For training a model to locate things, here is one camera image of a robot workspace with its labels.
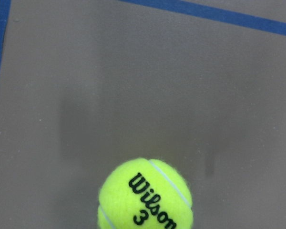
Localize yellow Wilson tennis ball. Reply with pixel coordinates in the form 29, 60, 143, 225
98, 158, 194, 229

